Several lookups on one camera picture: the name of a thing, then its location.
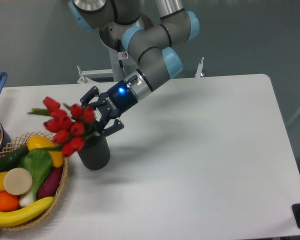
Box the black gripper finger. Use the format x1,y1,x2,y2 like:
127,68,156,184
79,86,100,108
96,118,125,137

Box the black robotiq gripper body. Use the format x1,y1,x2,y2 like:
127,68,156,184
89,80,138,127

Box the red tulip bouquet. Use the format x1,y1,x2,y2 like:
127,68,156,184
28,96,97,157

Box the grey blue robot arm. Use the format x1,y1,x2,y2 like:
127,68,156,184
68,0,200,136

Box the dark grey ribbed vase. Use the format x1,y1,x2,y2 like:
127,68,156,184
78,135,111,171

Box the yellow squash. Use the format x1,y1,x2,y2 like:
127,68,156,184
27,135,64,168

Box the green bok choy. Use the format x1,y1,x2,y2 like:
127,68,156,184
18,148,53,208

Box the purple sweet potato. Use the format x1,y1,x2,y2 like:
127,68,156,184
37,167,63,199

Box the woven wicker basket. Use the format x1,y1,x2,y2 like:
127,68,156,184
0,131,69,231

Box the green cucumber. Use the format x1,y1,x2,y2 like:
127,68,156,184
0,146,29,173

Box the beige round slice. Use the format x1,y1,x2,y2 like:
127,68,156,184
3,167,33,196

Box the orange fruit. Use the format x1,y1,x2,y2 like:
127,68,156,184
0,191,19,212

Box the yellow banana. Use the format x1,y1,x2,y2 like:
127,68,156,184
0,196,54,228

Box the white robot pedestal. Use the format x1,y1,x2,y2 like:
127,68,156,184
76,12,206,85

